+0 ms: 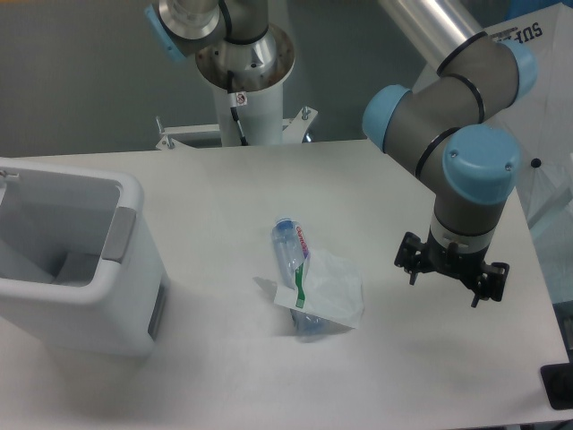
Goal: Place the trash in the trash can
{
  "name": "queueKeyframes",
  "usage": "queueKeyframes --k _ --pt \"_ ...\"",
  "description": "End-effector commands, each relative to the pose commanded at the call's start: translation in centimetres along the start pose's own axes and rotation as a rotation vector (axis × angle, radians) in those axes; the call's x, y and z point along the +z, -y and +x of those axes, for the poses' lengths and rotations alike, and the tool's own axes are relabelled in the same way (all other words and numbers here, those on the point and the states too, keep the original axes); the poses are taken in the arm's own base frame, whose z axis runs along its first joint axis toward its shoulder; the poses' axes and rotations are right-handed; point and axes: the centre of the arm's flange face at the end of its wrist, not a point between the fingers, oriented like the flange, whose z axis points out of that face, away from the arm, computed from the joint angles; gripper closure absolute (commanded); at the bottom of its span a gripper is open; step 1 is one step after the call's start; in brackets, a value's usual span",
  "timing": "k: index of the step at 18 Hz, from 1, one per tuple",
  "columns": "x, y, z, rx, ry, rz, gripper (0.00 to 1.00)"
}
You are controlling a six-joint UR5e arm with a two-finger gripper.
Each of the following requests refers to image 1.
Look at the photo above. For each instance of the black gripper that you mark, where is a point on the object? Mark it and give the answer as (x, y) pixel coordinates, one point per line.
(456, 256)

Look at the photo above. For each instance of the crushed clear plastic bottle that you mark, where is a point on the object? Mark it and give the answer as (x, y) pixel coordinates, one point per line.
(293, 255)

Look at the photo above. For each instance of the white umbrella with lettering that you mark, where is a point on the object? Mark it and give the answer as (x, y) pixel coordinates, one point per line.
(542, 119)

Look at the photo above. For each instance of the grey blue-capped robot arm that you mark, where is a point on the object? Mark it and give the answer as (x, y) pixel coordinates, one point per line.
(439, 134)

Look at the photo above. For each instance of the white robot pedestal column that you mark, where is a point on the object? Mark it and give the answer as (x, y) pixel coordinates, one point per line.
(247, 86)

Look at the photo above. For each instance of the white open trash can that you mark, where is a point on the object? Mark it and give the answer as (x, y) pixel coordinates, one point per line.
(79, 266)

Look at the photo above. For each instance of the white plastic wrapper bag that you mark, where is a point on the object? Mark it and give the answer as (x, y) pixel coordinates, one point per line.
(331, 288)

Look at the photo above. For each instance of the black device at table edge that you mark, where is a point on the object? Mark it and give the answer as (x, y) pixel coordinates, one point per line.
(557, 382)

